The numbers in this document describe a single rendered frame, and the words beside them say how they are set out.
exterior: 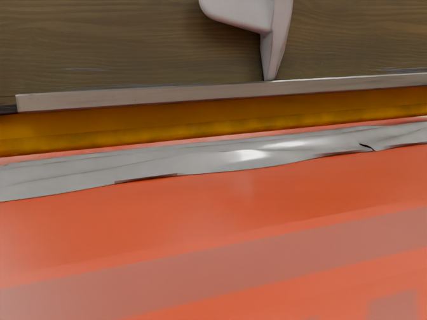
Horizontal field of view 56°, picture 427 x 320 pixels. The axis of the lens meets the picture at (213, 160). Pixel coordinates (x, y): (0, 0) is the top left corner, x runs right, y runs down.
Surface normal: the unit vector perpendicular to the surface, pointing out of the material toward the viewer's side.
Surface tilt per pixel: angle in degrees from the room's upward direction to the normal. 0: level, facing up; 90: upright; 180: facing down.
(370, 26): 90
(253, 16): 84
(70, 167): 32
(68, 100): 90
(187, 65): 90
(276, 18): 103
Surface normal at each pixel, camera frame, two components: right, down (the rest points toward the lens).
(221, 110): 0.33, 0.10
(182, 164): 0.12, -0.70
